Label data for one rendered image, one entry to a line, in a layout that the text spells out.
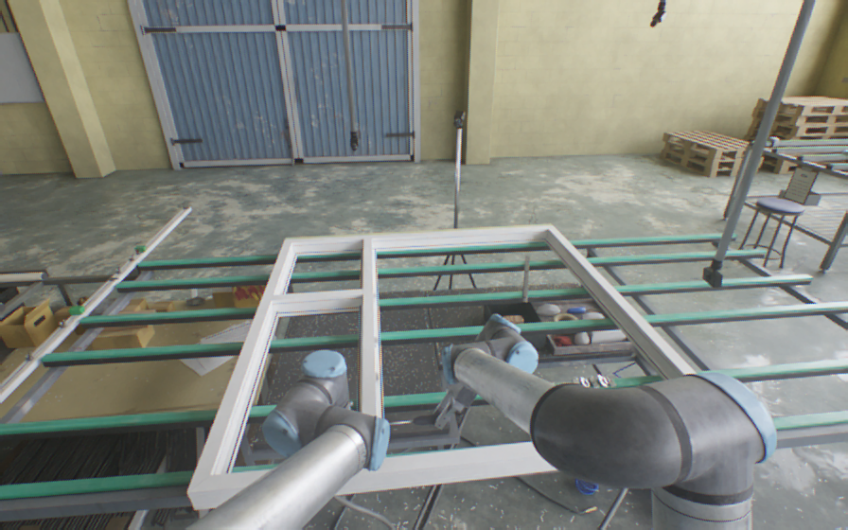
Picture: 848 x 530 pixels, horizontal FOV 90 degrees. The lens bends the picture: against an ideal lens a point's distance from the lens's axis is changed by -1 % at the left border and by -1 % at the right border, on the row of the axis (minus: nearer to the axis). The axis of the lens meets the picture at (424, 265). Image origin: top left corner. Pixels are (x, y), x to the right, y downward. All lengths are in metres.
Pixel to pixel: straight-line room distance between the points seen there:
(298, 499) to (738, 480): 0.53
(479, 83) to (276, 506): 6.77
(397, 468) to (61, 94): 7.62
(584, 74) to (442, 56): 2.35
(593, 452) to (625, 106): 8.03
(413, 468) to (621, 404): 0.72
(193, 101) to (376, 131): 2.79
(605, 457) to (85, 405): 1.95
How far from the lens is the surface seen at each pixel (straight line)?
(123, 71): 8.20
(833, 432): 1.83
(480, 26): 7.04
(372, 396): 1.36
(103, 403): 2.15
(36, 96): 8.64
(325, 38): 7.26
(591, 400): 0.59
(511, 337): 1.13
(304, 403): 0.88
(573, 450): 0.58
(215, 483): 1.28
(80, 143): 8.31
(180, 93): 7.83
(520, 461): 1.25
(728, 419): 0.63
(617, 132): 8.50
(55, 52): 8.15
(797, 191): 5.37
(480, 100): 7.11
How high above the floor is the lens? 1.90
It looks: 28 degrees down
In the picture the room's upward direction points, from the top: straight up
